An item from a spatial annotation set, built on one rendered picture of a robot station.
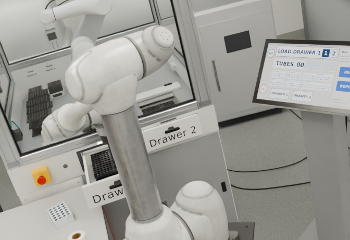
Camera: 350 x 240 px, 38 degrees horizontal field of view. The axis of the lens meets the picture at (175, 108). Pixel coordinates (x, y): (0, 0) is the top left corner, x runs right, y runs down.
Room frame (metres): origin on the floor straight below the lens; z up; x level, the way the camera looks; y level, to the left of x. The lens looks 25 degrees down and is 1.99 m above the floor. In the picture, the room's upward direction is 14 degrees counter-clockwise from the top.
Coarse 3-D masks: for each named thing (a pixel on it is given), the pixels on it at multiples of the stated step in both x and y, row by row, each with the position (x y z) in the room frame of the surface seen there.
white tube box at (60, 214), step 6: (60, 204) 1.93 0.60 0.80; (48, 210) 1.91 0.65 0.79; (54, 210) 1.90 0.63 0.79; (60, 210) 1.90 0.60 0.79; (66, 210) 1.87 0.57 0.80; (54, 216) 1.85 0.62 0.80; (60, 216) 1.84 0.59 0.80; (66, 216) 1.83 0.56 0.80; (72, 216) 1.84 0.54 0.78; (54, 222) 1.80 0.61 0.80; (60, 222) 1.81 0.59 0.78; (66, 222) 1.82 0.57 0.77
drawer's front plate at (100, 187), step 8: (112, 176) 1.83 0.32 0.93; (88, 184) 1.81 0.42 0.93; (96, 184) 1.81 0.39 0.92; (104, 184) 1.81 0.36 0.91; (112, 184) 1.82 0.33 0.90; (88, 192) 1.80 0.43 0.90; (96, 192) 1.81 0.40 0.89; (104, 192) 1.81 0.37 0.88; (112, 192) 1.81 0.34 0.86; (88, 200) 1.80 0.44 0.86; (96, 200) 1.80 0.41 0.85; (104, 200) 1.81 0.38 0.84; (112, 200) 1.81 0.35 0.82
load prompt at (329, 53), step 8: (280, 48) 2.17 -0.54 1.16; (288, 48) 2.14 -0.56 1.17; (296, 48) 2.11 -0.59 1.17; (304, 48) 2.09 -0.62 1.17; (312, 48) 2.06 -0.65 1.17; (320, 48) 2.03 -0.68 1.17; (328, 48) 2.01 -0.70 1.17; (336, 48) 1.98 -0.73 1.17; (280, 56) 2.15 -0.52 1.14; (288, 56) 2.12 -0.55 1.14; (296, 56) 2.09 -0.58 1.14; (304, 56) 2.07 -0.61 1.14; (312, 56) 2.04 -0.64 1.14; (320, 56) 2.01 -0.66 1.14; (328, 56) 1.99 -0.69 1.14; (336, 56) 1.96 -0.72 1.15
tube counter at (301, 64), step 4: (300, 60) 2.07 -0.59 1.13; (304, 60) 2.05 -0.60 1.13; (308, 60) 2.04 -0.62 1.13; (312, 60) 2.03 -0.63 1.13; (296, 64) 2.07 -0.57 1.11; (300, 64) 2.06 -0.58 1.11; (304, 64) 2.04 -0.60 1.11; (308, 64) 2.03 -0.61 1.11; (312, 64) 2.02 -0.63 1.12; (316, 64) 2.01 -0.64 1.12; (320, 64) 1.99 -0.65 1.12; (324, 64) 1.98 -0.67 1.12; (328, 64) 1.97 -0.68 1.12; (332, 64) 1.96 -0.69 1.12; (296, 68) 2.06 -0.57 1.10; (300, 68) 2.05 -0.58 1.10; (304, 68) 2.03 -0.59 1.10; (308, 68) 2.02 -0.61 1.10; (312, 68) 2.01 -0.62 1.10; (316, 68) 1.99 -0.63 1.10; (320, 68) 1.98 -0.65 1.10; (324, 68) 1.97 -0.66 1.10; (328, 68) 1.96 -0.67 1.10; (332, 68) 1.94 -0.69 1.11
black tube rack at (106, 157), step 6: (108, 150) 2.12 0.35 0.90; (96, 156) 2.09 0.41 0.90; (102, 156) 2.08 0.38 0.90; (108, 156) 2.06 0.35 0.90; (96, 162) 2.03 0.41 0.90; (102, 162) 2.02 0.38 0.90; (108, 162) 2.01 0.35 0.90; (114, 162) 2.04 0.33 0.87; (96, 168) 1.98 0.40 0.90; (102, 168) 1.98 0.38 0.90; (108, 168) 1.96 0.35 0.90; (114, 168) 1.94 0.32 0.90; (96, 174) 1.98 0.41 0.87; (108, 174) 1.95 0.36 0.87; (114, 174) 1.94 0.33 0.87; (96, 180) 1.93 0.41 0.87
